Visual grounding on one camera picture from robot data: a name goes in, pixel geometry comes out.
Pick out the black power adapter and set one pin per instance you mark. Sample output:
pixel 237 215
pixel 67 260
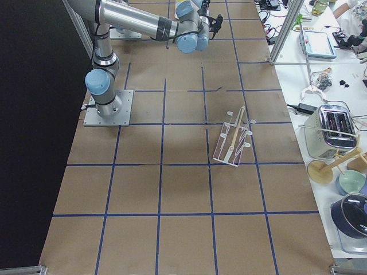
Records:
pixel 303 108

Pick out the wooden mug tree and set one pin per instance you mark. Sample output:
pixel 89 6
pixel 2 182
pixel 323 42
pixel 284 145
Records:
pixel 322 172

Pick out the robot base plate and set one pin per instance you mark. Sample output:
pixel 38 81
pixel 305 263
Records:
pixel 114 114

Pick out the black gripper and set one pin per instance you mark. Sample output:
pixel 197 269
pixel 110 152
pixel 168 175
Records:
pixel 204 4

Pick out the silver toaster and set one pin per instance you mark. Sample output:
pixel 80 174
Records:
pixel 329 131

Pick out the light green bowl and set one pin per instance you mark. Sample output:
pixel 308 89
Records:
pixel 350 181

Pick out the brown paper table cover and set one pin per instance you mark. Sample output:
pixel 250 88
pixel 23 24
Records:
pixel 150 199

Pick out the aluminium frame post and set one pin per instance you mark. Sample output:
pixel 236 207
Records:
pixel 293 18

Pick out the white wire cup rack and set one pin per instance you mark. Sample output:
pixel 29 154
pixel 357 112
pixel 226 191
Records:
pixel 232 139

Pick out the blue framed tablet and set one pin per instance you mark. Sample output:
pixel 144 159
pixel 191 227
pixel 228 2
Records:
pixel 317 45

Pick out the dark blue pot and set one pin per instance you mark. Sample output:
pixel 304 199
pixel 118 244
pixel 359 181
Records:
pixel 349 215

